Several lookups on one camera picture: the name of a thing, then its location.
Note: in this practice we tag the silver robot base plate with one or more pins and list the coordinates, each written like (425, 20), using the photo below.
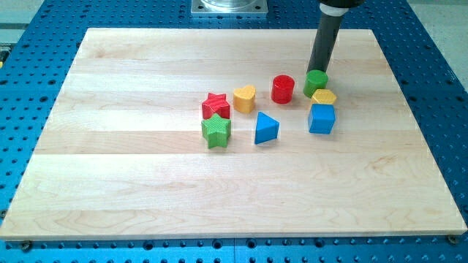
(229, 7)

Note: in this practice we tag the green star block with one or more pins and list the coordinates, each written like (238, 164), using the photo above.
(216, 131)

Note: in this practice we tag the red cylinder block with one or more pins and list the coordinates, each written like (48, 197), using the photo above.
(282, 89)

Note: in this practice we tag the blue cube block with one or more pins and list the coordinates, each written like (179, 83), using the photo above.
(321, 118)

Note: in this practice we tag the yellow hexagon block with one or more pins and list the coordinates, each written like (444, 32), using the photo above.
(323, 96)

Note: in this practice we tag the wooden board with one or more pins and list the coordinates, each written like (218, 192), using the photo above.
(122, 155)

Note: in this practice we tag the yellow heart block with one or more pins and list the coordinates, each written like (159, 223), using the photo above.
(244, 99)

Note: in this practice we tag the blue triangle block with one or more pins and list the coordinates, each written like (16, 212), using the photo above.
(266, 128)

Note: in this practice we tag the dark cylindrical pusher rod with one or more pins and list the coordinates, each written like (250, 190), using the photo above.
(324, 42)

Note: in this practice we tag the red star block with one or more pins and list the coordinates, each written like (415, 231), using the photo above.
(216, 104)

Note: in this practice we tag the green cylinder block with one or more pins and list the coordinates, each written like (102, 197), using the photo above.
(315, 79)

